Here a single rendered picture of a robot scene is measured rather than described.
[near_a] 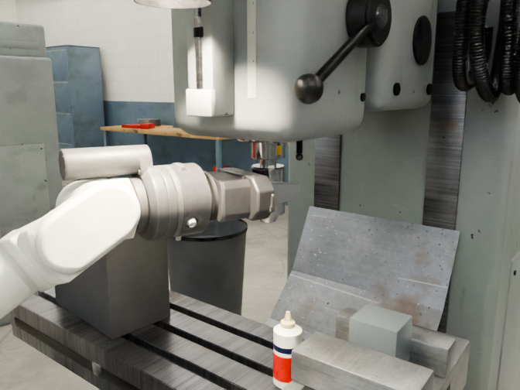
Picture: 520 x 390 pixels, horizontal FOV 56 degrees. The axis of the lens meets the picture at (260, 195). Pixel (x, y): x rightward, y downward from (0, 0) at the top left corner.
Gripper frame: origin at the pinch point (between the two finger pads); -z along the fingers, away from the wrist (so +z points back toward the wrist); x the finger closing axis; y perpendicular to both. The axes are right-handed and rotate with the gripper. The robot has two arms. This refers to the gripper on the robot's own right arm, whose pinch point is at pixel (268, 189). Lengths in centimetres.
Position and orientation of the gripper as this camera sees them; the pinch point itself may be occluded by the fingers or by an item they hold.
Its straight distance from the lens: 66.4
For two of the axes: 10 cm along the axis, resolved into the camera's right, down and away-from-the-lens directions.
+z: -8.4, 1.1, -5.4
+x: -5.5, -1.8, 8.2
